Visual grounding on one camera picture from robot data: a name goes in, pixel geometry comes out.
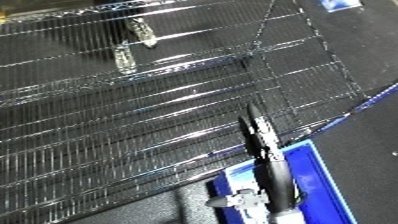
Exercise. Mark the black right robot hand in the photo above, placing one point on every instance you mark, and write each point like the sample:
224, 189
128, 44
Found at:
277, 176

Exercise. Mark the pale right robot forearm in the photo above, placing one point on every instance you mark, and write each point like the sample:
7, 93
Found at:
287, 217

